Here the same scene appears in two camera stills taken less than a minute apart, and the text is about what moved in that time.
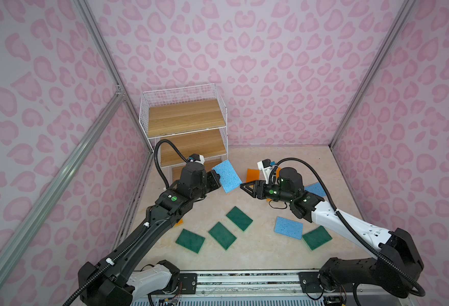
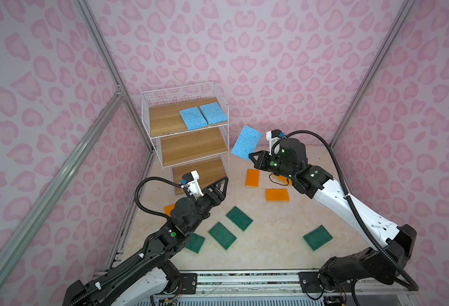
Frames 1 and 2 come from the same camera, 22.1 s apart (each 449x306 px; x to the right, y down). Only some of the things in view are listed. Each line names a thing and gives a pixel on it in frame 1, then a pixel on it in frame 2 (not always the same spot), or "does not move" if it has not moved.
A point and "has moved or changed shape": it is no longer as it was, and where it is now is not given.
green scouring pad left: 190,240 does not move
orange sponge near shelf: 252,175 does not move
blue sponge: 229,179 → 192,118
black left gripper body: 210,182 → 209,203
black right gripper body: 272,191 → 272,164
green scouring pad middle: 224,236 does not move
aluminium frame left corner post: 91,23 does not move
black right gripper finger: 250,189 → 257,162
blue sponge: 289,227 → 212,113
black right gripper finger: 248,186 → 262,155
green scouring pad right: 316,238 does not move
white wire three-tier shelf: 192,118 does not move
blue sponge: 316,189 has moved or changed shape
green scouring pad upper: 239,218 does not move
